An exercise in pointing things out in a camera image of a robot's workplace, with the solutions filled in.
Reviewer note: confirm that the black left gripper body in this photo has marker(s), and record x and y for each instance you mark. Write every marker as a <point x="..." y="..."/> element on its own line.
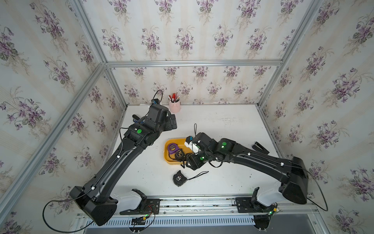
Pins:
<point x="167" y="125"/>

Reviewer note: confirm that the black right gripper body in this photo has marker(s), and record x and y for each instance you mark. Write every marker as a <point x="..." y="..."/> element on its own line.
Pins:
<point x="196" y="160"/>

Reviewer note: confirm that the black yellow tape measure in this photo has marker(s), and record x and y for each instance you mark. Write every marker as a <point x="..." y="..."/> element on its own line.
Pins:
<point x="180" y="156"/>

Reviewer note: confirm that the black tape measure with strap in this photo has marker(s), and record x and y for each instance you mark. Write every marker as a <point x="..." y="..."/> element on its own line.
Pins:
<point x="179" y="179"/>

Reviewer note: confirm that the yellow plastic storage box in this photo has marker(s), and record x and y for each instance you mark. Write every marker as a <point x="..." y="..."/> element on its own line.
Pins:
<point x="170" y="158"/>

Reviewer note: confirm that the purple tape measure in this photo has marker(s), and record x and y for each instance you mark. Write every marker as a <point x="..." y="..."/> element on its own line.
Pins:
<point x="172" y="148"/>

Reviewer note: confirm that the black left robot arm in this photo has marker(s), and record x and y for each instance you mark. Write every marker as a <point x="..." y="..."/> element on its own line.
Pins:
<point x="94" y="198"/>

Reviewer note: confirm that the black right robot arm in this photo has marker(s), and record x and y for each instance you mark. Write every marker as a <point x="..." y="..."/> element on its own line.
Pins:
<point x="291" y="174"/>

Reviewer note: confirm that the pink pen holder cup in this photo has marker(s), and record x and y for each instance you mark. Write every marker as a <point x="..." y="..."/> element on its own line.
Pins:
<point x="175" y="107"/>

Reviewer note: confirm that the red pens in cup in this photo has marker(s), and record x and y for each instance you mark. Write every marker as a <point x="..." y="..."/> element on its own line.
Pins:
<point x="174" y="98"/>

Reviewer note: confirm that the blue black stapler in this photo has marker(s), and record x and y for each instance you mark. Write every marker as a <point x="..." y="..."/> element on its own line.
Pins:
<point x="137" y="119"/>

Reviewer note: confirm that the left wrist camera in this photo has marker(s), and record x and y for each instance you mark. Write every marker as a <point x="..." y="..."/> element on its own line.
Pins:
<point x="157" y="113"/>

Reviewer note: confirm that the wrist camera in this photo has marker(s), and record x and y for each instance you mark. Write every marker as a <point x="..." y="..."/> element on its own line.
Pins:
<point x="189" y="143"/>
<point x="157" y="113"/>

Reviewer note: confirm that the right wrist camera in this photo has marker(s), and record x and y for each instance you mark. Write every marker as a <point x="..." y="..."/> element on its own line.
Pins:
<point x="189" y="143"/>

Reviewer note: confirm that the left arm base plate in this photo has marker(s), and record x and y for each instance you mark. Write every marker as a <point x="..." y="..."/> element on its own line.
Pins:
<point x="136" y="202"/>

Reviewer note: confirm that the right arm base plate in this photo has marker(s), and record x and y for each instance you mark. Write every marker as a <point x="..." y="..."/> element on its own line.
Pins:
<point x="252" y="205"/>

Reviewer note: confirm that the aluminium rail frame front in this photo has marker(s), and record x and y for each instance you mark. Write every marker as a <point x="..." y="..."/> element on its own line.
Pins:
<point x="212" y="211"/>

